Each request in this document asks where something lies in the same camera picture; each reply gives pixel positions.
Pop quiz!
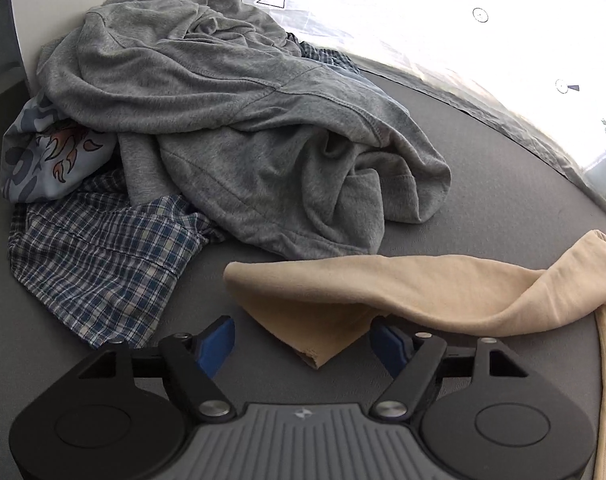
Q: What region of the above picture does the printed translucent plastic sheet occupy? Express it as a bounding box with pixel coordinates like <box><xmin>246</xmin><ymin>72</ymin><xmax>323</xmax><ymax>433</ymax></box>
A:
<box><xmin>238</xmin><ymin>0</ymin><xmax>606</xmax><ymax>202</ymax></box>

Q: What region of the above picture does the blue plaid garment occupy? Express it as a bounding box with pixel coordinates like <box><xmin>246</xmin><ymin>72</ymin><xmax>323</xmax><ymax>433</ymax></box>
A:
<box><xmin>10</xmin><ymin>169</ymin><xmax>227</xmax><ymax>352</ymax></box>
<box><xmin>285</xmin><ymin>32</ymin><xmax>360</xmax><ymax>77</ymax></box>

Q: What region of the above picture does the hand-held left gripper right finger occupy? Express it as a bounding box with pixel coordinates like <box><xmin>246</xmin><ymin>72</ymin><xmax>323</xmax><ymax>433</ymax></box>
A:
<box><xmin>372</xmin><ymin>315</ymin><xmax>530</xmax><ymax>419</ymax></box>

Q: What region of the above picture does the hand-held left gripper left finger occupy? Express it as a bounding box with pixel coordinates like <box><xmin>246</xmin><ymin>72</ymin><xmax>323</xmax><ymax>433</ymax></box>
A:
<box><xmin>77</xmin><ymin>315</ymin><xmax>235</xmax><ymax>422</ymax></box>

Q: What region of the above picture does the light blue printed garment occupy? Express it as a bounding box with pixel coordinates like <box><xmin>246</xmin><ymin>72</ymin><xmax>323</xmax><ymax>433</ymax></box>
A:
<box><xmin>0</xmin><ymin>94</ymin><xmax>118</xmax><ymax>205</ymax></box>

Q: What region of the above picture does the plain light blue garment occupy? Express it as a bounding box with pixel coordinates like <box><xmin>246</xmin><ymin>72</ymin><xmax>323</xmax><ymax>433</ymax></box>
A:
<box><xmin>333</xmin><ymin>64</ymin><xmax>384</xmax><ymax>96</ymax></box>

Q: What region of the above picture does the grey sweatshirt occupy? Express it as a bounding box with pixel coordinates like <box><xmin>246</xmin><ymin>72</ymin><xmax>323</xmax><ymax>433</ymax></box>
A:
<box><xmin>35</xmin><ymin>0</ymin><xmax>452</xmax><ymax>261</ymax></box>

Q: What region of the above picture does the beige long-sleeve shirt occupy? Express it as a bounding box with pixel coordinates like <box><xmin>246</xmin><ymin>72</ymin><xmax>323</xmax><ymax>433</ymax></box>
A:
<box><xmin>224</xmin><ymin>230</ymin><xmax>606</xmax><ymax>480</ymax></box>

